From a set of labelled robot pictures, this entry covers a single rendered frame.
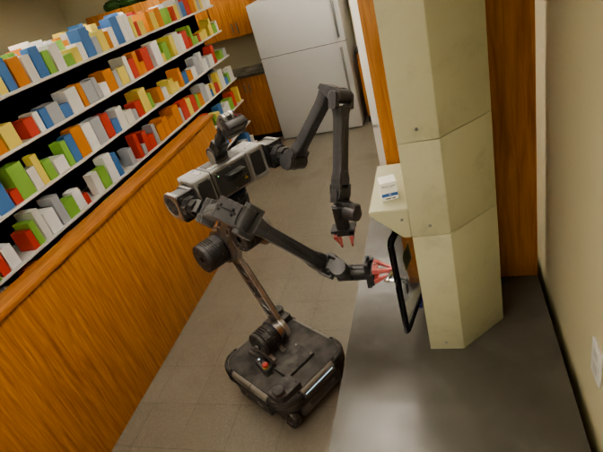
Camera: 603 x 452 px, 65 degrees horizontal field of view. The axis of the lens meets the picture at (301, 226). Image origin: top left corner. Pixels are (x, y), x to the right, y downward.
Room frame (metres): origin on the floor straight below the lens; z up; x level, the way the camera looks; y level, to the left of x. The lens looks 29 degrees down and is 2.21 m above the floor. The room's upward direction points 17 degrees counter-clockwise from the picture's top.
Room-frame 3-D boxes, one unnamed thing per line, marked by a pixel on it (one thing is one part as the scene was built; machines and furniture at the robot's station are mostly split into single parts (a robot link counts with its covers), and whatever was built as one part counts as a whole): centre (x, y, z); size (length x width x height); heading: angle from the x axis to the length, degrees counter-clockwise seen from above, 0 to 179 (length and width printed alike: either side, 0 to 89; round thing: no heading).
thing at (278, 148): (2.07, 0.00, 1.45); 0.09 x 0.08 x 0.12; 126
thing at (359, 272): (1.36, -0.16, 1.20); 0.07 x 0.07 x 0.10; 68
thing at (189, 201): (1.77, 0.40, 1.45); 0.09 x 0.08 x 0.12; 126
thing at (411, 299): (1.34, -0.33, 1.19); 0.30 x 0.01 x 0.40; 146
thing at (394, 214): (1.34, -0.31, 1.46); 0.32 x 0.11 x 0.10; 159
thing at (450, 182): (1.27, -0.48, 1.32); 0.32 x 0.25 x 0.77; 159
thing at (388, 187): (1.27, -0.28, 1.54); 0.05 x 0.05 x 0.06; 82
